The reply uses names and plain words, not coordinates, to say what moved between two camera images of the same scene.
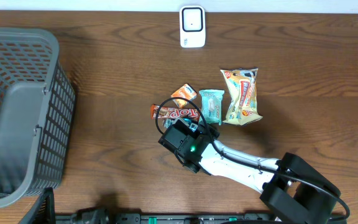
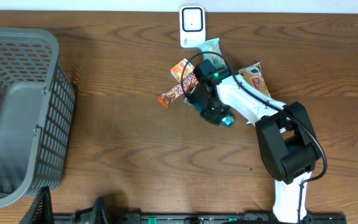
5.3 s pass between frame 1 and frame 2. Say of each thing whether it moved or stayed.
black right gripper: moved
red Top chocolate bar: moved
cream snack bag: moved
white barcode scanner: stayed
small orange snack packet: moved
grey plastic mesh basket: stayed
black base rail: stayed
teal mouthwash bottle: moved
